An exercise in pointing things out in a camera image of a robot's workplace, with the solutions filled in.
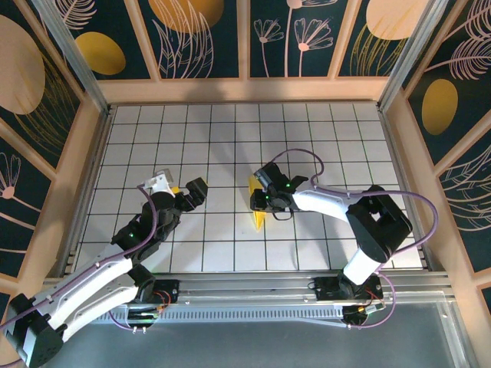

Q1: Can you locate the yellow square paper sheet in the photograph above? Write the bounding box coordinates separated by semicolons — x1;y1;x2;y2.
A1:
248;174;268;233

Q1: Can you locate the grey frosted panel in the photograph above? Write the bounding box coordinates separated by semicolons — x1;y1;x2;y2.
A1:
38;302;471;368

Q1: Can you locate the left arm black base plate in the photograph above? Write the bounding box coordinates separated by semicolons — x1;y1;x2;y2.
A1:
130;279;181;304

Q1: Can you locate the aluminium side rail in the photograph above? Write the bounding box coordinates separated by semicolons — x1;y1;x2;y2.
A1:
57;107;114;277
377;105;437;273

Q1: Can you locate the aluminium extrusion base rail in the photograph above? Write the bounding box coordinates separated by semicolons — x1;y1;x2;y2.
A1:
38;271;457;307

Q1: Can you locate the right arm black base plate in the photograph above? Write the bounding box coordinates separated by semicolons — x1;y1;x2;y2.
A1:
313;276;384;304

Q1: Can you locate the wooden enclosure frame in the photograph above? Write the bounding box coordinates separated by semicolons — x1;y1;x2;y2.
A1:
0;0;491;368

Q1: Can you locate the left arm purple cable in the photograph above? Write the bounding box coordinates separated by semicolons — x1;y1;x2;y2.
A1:
0;183;158;365

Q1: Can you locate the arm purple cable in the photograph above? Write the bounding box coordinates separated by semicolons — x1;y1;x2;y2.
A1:
270;148;440;330
0;183;158;365

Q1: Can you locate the grey slotted cable duct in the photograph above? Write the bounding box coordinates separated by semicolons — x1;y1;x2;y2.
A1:
53;309;346;324

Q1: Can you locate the aluminium corner post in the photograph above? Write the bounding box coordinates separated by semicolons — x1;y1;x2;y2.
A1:
32;0;113;116
377;0;448;112

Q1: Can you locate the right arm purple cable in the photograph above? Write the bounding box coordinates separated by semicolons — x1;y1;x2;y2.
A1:
270;148;440;330

